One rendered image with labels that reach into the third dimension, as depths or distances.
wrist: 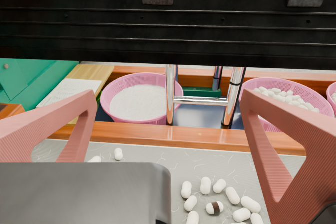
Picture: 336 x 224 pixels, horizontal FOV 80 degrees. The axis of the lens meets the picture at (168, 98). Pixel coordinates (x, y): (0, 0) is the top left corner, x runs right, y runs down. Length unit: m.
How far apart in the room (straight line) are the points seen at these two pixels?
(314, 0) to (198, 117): 0.53
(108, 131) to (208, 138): 0.26
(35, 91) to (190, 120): 0.48
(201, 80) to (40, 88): 0.54
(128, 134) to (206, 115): 0.31
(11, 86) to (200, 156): 0.50
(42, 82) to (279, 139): 0.69
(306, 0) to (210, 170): 0.37
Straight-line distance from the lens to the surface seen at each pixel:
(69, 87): 0.75
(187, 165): 0.50
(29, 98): 0.69
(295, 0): 0.26
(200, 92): 0.77
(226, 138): 0.54
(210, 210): 0.44
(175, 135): 0.52
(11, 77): 0.64
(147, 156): 0.52
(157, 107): 0.66
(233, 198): 0.46
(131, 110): 0.65
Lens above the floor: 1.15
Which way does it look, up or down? 37 degrees down
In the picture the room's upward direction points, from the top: straight up
